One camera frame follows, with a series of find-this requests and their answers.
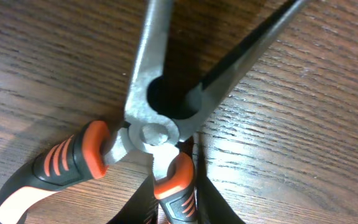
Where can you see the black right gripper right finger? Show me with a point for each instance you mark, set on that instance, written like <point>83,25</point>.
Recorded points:
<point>212,207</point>

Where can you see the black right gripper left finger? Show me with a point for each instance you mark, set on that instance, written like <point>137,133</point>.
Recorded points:
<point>141,208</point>

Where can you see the orange black long-nose pliers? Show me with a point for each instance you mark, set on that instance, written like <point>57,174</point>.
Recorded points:
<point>150,125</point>

